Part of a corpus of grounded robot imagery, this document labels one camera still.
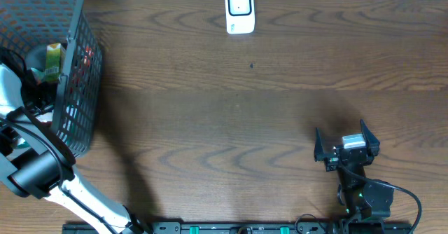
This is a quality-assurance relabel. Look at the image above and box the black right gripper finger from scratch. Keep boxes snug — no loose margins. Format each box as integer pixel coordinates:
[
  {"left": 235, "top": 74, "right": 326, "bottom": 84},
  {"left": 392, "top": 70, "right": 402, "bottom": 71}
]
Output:
[
  {"left": 314, "top": 128, "right": 330, "bottom": 162},
  {"left": 360, "top": 119, "right": 380, "bottom": 156}
]

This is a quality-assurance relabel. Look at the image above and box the green tea carton box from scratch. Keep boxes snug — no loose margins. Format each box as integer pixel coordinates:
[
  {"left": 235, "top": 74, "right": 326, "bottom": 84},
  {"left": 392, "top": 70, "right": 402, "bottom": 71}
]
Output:
[{"left": 44, "top": 43, "right": 66, "bottom": 83}]

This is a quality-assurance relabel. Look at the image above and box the light blue wipes pack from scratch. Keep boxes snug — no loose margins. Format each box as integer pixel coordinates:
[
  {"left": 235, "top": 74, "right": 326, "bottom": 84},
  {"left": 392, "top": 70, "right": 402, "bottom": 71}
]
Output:
[{"left": 31, "top": 67, "right": 49, "bottom": 85}]

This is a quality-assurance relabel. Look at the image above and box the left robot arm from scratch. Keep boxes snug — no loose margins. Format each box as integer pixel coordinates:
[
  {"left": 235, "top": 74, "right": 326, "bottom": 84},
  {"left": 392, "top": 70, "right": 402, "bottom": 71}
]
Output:
[{"left": 1, "top": 48, "right": 153, "bottom": 233}]

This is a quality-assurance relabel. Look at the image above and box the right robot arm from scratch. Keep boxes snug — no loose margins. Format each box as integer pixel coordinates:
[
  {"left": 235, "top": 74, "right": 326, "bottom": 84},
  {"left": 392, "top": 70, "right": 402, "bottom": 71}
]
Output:
[{"left": 314, "top": 121, "right": 393, "bottom": 233}]

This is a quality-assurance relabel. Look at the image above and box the grey plastic mesh basket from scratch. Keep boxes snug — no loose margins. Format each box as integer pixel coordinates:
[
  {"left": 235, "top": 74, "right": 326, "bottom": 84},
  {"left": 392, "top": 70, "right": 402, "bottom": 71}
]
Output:
[{"left": 1, "top": 0, "right": 102, "bottom": 158}]

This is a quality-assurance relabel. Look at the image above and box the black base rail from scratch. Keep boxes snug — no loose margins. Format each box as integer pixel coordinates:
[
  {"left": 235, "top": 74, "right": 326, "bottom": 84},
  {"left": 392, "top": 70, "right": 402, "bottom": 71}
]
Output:
[{"left": 62, "top": 221, "right": 411, "bottom": 234}]

